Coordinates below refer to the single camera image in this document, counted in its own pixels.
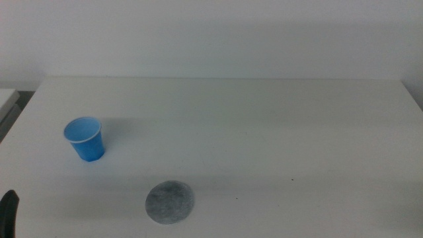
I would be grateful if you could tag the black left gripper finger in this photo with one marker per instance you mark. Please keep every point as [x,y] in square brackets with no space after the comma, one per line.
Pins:
[8,215]

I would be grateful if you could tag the blue plastic cup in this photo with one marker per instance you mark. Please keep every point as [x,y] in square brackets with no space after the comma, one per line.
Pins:
[87,145]

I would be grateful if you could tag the round grey cup mat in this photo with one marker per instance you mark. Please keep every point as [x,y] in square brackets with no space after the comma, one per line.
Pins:
[169,202]

